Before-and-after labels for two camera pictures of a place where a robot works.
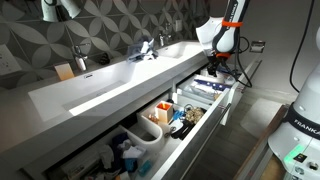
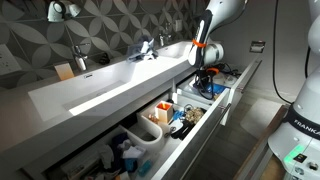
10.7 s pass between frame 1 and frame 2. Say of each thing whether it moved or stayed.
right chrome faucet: stayed
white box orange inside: stayed
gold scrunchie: stayed
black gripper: moved
